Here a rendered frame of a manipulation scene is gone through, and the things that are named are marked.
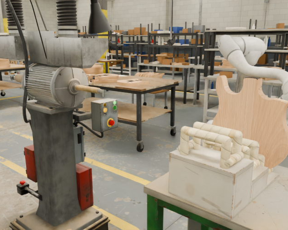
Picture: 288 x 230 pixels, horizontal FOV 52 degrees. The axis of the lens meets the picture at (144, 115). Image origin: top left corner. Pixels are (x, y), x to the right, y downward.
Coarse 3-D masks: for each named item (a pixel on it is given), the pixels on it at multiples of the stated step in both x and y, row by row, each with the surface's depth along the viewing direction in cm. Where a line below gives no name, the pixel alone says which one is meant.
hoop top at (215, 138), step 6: (186, 126) 108; (186, 132) 107; (192, 132) 105; (198, 132) 103; (204, 132) 102; (210, 132) 101; (204, 138) 102; (210, 138) 100; (216, 138) 99; (222, 138) 97; (228, 138) 97
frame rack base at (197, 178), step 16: (176, 160) 111; (192, 160) 106; (208, 160) 106; (240, 160) 106; (176, 176) 113; (192, 176) 107; (208, 176) 102; (224, 176) 98; (240, 176) 99; (176, 192) 114; (192, 192) 109; (208, 192) 104; (224, 192) 99; (240, 192) 101; (208, 208) 105; (224, 208) 100; (240, 208) 104
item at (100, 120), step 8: (96, 104) 193; (112, 104) 199; (96, 112) 195; (104, 112) 194; (112, 112) 200; (96, 120) 196; (104, 120) 196; (88, 128) 204; (96, 128) 198; (104, 128) 197; (112, 128) 203
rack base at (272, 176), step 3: (270, 174) 131; (273, 174) 131; (276, 174) 131; (279, 174) 131; (270, 177) 128; (273, 177) 128; (276, 177) 128; (267, 180) 125; (270, 180) 125; (273, 180) 126; (267, 183) 122; (270, 183) 124; (267, 186) 122
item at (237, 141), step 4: (236, 136) 102; (240, 136) 102; (236, 140) 103; (240, 140) 103; (232, 144) 105; (236, 144) 103; (240, 144) 103; (232, 148) 105; (236, 148) 103; (240, 148) 104; (232, 152) 105
